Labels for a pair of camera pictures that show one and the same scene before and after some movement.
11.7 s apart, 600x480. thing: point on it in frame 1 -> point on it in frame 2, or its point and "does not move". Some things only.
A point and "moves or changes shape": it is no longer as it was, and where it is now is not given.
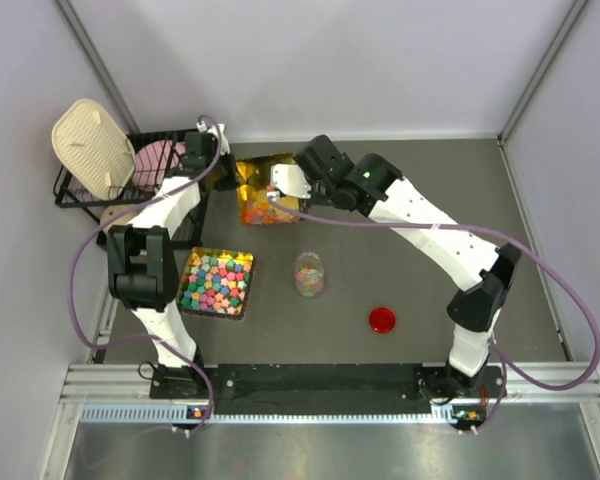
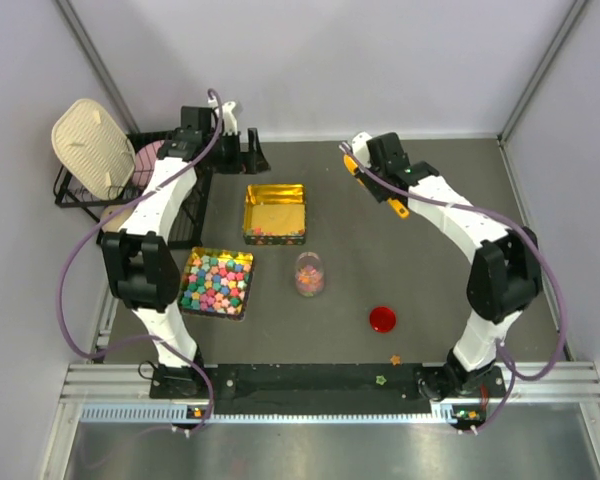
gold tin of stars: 253,181 moves or changes shape
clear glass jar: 309,274 does not move
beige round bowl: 113,210 does not move
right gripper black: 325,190 -> 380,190
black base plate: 331,389 does not move
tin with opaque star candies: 216,282 does not move
